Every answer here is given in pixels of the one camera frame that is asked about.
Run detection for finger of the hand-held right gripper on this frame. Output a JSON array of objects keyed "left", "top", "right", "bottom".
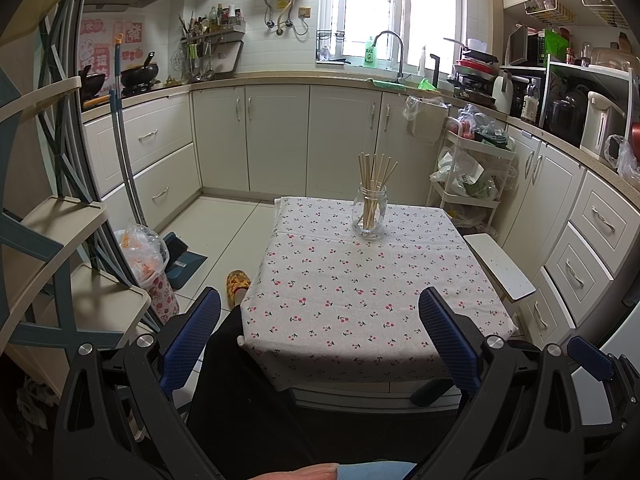
[{"left": 567, "top": 336, "right": 640, "bottom": 461}]

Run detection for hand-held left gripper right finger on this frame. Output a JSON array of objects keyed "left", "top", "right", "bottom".
[{"left": 417, "top": 287, "right": 588, "bottom": 480}]

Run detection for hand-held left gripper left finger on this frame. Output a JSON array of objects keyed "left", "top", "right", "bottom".
[{"left": 52, "top": 287, "right": 223, "bottom": 480}]

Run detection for clear glass jar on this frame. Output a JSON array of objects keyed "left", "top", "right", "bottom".
[{"left": 351, "top": 182, "right": 388, "bottom": 237}]

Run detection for bunch of wooden chopsticks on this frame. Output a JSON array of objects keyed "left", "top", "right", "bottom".
[{"left": 357, "top": 152, "right": 399, "bottom": 233}]

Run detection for hanging kitchen utensils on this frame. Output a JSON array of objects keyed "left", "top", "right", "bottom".
[{"left": 172, "top": 40, "right": 216, "bottom": 83}]

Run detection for floral trash bin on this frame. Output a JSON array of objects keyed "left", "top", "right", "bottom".
[{"left": 145, "top": 270, "right": 181, "bottom": 326}]

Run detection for black table foot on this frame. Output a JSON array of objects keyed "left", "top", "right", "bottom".
[{"left": 410, "top": 377, "right": 456, "bottom": 408}]

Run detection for yellow patterned slipper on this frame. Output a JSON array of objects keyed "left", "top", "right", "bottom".
[{"left": 226, "top": 270, "right": 252, "bottom": 311}]

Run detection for blue dustpan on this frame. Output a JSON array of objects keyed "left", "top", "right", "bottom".
[{"left": 161, "top": 231, "right": 208, "bottom": 289}]

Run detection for person's leg in black pants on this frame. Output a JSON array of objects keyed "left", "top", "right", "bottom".
[{"left": 186, "top": 290, "right": 346, "bottom": 480}]

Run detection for white stool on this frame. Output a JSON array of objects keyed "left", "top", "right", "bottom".
[{"left": 462, "top": 232, "right": 537, "bottom": 303}]

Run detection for clear plastic bin bag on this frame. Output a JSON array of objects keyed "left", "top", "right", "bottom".
[{"left": 114, "top": 222, "right": 170, "bottom": 288}]

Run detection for cherry print tablecloth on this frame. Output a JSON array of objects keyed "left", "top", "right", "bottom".
[{"left": 237, "top": 196, "right": 518, "bottom": 391}]

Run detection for light blue cloth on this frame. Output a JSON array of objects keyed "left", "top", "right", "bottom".
[{"left": 337, "top": 461, "right": 418, "bottom": 480}]

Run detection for cream drawer cabinet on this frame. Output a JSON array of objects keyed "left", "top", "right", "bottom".
[{"left": 81, "top": 92, "right": 203, "bottom": 233}]

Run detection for white plastic bag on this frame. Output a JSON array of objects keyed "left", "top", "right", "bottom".
[{"left": 430, "top": 147, "right": 488, "bottom": 196}]

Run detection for grey rag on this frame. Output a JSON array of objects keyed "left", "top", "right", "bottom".
[{"left": 17, "top": 377, "right": 63, "bottom": 423}]

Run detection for cream cabinet with drawers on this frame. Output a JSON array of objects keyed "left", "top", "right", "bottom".
[{"left": 492, "top": 125, "right": 640, "bottom": 346}]

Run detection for grey mop pole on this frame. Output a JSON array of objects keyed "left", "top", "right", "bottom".
[
  {"left": 109, "top": 89, "right": 138, "bottom": 226},
  {"left": 114, "top": 34, "right": 148, "bottom": 226}
]

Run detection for beige and teal shelf unit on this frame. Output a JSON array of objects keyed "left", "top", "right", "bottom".
[{"left": 0, "top": 0, "right": 153, "bottom": 401}]

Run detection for white rolling cart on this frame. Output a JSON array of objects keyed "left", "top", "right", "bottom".
[{"left": 427, "top": 105, "right": 518, "bottom": 241}]

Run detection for crumpled clear plastic bag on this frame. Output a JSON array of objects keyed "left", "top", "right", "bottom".
[{"left": 602, "top": 135, "right": 640, "bottom": 178}]

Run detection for bagged groceries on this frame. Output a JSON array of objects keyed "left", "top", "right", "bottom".
[{"left": 445, "top": 102, "right": 516, "bottom": 151}]

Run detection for cream sink base cabinet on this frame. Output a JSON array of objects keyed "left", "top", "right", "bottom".
[{"left": 190, "top": 82, "right": 451, "bottom": 206}]

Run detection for hanging clear plastic bag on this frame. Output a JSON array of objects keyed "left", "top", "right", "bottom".
[{"left": 404, "top": 94, "right": 448, "bottom": 138}]

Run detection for white thermo pot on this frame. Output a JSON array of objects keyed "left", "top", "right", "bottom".
[{"left": 580, "top": 91, "right": 626, "bottom": 157}]

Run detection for black rice cooker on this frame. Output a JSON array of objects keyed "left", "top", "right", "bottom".
[{"left": 545, "top": 85, "right": 588, "bottom": 143}]

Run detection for white plastic jug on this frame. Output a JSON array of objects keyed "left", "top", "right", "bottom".
[{"left": 492, "top": 74, "right": 513, "bottom": 116}]

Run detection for clear plastic bottle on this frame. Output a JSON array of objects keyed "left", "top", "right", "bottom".
[{"left": 521, "top": 77, "right": 541, "bottom": 123}]

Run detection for dish rack with pans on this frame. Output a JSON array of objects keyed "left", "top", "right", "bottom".
[{"left": 445, "top": 37, "right": 502, "bottom": 106}]

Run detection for black wok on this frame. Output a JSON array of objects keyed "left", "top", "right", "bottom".
[{"left": 120, "top": 51, "right": 161, "bottom": 88}]

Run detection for black cooking pot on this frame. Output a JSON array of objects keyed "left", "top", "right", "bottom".
[{"left": 79, "top": 71, "right": 107, "bottom": 101}]

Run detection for chrome kitchen faucet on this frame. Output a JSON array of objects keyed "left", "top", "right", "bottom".
[{"left": 372, "top": 30, "right": 408, "bottom": 85}]

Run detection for white hanging tray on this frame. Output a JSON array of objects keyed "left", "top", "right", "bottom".
[{"left": 214, "top": 40, "right": 245, "bottom": 75}]

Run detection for white counter shelf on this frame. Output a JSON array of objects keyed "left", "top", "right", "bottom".
[{"left": 501, "top": 52, "right": 636, "bottom": 151}]

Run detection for microwave oven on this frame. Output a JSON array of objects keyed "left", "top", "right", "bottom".
[{"left": 505, "top": 25, "right": 546, "bottom": 67}]

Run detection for kitchen window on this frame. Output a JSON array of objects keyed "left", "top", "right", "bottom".
[{"left": 320, "top": 0, "right": 468, "bottom": 68}]

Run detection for wall spice rack with bottles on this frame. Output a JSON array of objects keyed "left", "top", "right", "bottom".
[{"left": 179, "top": 4, "right": 247, "bottom": 43}]

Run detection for black wire rack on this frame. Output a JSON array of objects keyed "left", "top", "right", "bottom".
[{"left": 316, "top": 30, "right": 347, "bottom": 63}]

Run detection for pink wall poster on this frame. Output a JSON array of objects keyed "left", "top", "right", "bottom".
[{"left": 80, "top": 15, "right": 151, "bottom": 81}]

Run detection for water heater hoses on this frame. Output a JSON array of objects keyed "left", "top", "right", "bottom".
[{"left": 264, "top": 0, "right": 313, "bottom": 37}]

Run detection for white wire basket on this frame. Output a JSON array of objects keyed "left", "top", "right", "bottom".
[
  {"left": 580, "top": 0, "right": 631, "bottom": 31},
  {"left": 524, "top": 0, "right": 571, "bottom": 28}
]

